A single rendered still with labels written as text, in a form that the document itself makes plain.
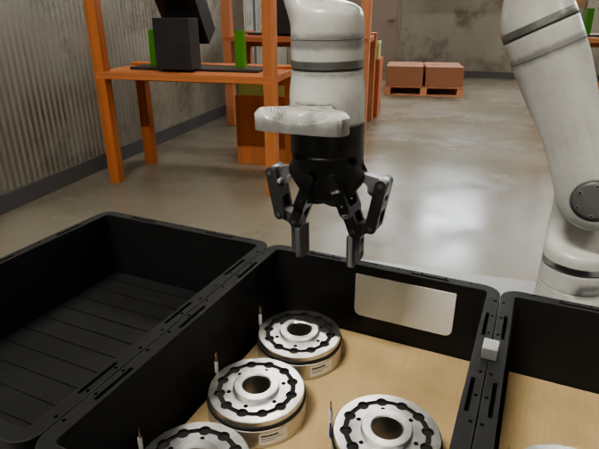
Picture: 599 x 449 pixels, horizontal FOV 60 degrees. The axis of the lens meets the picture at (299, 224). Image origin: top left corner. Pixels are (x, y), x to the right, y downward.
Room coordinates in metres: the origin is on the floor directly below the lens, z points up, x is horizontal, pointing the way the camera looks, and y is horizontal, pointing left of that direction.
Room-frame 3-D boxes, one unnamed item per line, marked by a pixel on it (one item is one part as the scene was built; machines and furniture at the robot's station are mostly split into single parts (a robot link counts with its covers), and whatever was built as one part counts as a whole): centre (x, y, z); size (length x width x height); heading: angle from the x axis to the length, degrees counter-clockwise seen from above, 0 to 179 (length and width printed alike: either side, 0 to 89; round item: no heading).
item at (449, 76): (8.28, -1.93, 0.21); 1.24 x 0.88 x 0.42; 74
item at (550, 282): (0.67, -0.40, 0.80); 0.09 x 0.09 x 0.17; 74
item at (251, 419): (0.43, 0.05, 0.86); 0.10 x 0.10 x 0.01
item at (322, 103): (0.50, -0.02, 1.16); 0.11 x 0.09 x 0.06; 154
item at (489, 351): (0.40, -0.18, 0.94); 0.02 x 0.01 x 0.01; 155
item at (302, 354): (0.53, 0.00, 0.86); 0.10 x 0.10 x 0.01
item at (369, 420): (0.37, -0.08, 0.86); 0.05 x 0.05 x 0.01
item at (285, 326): (0.53, 0.00, 0.86); 0.05 x 0.05 x 0.01
